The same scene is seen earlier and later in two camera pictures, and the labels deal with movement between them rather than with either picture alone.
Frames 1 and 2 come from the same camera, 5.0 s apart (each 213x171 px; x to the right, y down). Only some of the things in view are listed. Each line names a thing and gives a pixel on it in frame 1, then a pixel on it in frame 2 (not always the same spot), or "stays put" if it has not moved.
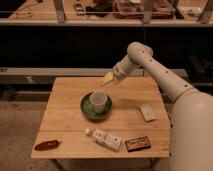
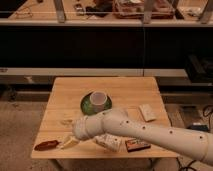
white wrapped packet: [147, 112] stays put
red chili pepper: [51, 144] stays put
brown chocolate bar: [136, 144] stays put
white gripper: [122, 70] → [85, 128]
